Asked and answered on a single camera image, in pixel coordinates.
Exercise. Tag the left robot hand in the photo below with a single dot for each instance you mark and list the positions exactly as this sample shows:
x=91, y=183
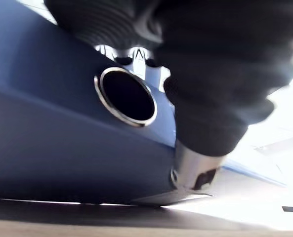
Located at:
x=210, y=74

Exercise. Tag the blue lever arch folder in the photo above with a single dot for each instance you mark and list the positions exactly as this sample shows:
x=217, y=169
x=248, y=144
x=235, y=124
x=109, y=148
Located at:
x=50, y=123

